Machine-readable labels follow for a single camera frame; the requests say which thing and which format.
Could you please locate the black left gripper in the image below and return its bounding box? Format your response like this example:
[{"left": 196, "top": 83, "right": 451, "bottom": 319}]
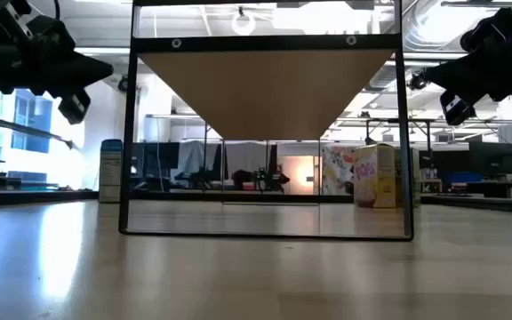
[{"left": 0, "top": 46, "right": 115, "bottom": 97}]

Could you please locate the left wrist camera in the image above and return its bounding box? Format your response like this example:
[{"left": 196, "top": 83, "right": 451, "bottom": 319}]
[{"left": 58, "top": 87, "right": 92, "bottom": 126}]

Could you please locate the colourful floral poster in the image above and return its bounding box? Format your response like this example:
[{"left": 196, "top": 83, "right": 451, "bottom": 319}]
[{"left": 321, "top": 145, "right": 356, "bottom": 196}]

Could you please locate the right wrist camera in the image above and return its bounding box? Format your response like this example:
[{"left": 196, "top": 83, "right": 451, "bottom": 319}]
[{"left": 439, "top": 90, "right": 478, "bottom": 127}]

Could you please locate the yellow Pops cereal box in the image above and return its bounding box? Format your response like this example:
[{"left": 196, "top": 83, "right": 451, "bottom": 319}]
[
  {"left": 394, "top": 146, "right": 421, "bottom": 208},
  {"left": 353, "top": 142, "right": 397, "bottom": 209}
]

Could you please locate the white ring ceiling light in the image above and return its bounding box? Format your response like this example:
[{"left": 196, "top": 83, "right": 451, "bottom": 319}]
[{"left": 230, "top": 4, "right": 258, "bottom": 37}]

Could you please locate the white draped cloth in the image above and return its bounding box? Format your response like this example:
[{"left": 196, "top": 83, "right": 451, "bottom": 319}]
[{"left": 178, "top": 140, "right": 279, "bottom": 179}]

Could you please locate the black ceiling spotlight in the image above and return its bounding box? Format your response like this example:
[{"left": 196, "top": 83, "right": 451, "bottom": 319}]
[{"left": 409, "top": 72, "right": 429, "bottom": 91}]

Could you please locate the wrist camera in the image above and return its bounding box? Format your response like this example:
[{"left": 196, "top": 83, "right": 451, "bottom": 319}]
[
  {"left": 439, "top": 90, "right": 478, "bottom": 127},
  {"left": 58, "top": 87, "right": 92, "bottom": 126}
]

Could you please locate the black background table frame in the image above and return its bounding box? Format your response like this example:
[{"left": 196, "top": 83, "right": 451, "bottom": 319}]
[{"left": 364, "top": 117, "right": 435, "bottom": 155}]

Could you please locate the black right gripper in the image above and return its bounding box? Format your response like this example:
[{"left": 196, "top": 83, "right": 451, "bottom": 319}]
[{"left": 423, "top": 44, "right": 512, "bottom": 102}]

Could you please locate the orange lit panel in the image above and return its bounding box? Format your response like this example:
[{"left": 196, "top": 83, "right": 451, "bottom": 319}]
[{"left": 277, "top": 155, "right": 320, "bottom": 196}]

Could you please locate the black frame wooden shelf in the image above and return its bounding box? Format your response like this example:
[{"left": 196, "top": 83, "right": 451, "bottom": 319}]
[{"left": 117, "top": 0, "right": 415, "bottom": 243}]

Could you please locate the small wooden side table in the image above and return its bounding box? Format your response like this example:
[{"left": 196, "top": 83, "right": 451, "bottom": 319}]
[{"left": 420, "top": 178, "right": 443, "bottom": 195}]

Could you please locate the dark computer monitor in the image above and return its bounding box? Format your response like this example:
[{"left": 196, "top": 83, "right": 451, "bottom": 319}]
[
  {"left": 142, "top": 141, "right": 180, "bottom": 179},
  {"left": 468, "top": 140, "right": 512, "bottom": 176}
]

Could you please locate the long ceiling light strip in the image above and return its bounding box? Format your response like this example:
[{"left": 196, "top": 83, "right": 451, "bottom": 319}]
[
  {"left": 76, "top": 46, "right": 132, "bottom": 57},
  {"left": 403, "top": 52, "right": 468, "bottom": 62}
]

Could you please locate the dark slanted beam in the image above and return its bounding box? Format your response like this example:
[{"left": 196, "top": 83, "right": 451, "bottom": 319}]
[{"left": 0, "top": 116, "right": 79, "bottom": 151}]

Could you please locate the blue cereal box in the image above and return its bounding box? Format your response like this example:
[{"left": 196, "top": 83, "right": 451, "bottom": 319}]
[{"left": 99, "top": 138, "right": 124, "bottom": 204}]

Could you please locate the dark background robot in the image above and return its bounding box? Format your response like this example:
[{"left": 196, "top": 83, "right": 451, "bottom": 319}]
[{"left": 231, "top": 166, "right": 291, "bottom": 193}]

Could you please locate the blue flat box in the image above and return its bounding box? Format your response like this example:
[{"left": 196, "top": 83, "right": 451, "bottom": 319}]
[{"left": 442, "top": 172, "right": 484, "bottom": 184}]

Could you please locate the black aluminium table frame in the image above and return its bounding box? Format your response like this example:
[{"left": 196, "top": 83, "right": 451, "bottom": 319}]
[{"left": 0, "top": 188, "right": 512, "bottom": 217}]

